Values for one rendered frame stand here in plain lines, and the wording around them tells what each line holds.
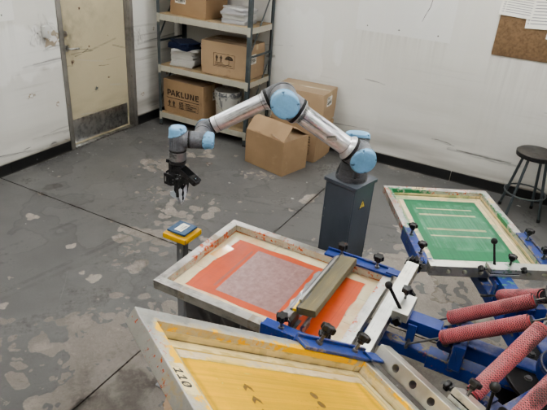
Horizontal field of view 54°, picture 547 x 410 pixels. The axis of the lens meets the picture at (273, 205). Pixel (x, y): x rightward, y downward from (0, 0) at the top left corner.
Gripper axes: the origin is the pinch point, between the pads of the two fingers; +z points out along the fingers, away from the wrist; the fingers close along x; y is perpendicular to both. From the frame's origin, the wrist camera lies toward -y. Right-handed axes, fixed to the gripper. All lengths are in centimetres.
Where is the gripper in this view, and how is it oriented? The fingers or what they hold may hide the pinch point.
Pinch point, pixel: (181, 202)
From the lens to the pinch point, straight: 245.3
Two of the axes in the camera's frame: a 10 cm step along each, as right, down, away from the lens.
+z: -0.7, 8.8, 4.6
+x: -4.8, 3.8, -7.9
